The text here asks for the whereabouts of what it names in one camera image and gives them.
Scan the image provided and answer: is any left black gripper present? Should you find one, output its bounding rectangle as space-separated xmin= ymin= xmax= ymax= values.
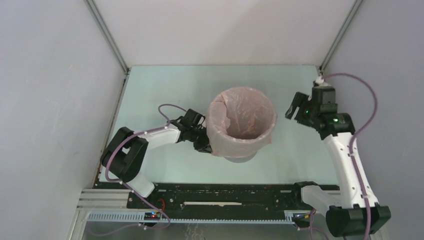
xmin=188 ymin=126 xmax=217 ymax=155

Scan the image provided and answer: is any grey plastic trash bin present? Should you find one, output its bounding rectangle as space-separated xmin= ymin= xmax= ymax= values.
xmin=224 ymin=152 xmax=257 ymax=163

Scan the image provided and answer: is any pink plastic trash bag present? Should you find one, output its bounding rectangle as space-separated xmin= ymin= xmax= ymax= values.
xmin=206 ymin=86 xmax=278 ymax=158

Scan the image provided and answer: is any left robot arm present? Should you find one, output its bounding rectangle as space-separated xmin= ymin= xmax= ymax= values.
xmin=100 ymin=108 xmax=212 ymax=208

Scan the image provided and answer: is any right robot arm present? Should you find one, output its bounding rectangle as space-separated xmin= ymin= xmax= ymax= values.
xmin=285 ymin=86 xmax=391 ymax=237

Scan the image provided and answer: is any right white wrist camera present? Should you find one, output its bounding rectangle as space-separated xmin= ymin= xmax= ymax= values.
xmin=313 ymin=75 xmax=332 ymax=87

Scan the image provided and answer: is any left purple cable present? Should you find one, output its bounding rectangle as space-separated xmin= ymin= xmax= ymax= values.
xmin=86 ymin=103 xmax=188 ymax=238

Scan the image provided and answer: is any purple cable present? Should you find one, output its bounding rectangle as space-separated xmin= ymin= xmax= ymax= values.
xmin=86 ymin=103 xmax=188 ymax=238
xmin=308 ymin=72 xmax=379 ymax=240

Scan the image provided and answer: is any right aluminium frame post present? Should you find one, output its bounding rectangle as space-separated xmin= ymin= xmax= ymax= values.
xmin=317 ymin=0 xmax=366 ymax=75

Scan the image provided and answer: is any aluminium frame post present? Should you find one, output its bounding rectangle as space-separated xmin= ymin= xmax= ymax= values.
xmin=84 ymin=0 xmax=130 ymax=75
xmin=317 ymin=0 xmax=366 ymax=75

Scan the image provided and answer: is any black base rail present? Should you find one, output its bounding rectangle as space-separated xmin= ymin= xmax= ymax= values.
xmin=146 ymin=182 xmax=312 ymax=220

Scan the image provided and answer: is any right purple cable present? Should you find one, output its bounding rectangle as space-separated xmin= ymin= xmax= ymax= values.
xmin=308 ymin=72 xmax=379 ymax=240

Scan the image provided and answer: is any white cable duct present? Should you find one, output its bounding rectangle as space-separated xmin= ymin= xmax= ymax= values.
xmin=86 ymin=211 xmax=308 ymax=225

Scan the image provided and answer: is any left aluminium frame post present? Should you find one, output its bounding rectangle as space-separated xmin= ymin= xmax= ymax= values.
xmin=84 ymin=0 xmax=130 ymax=75

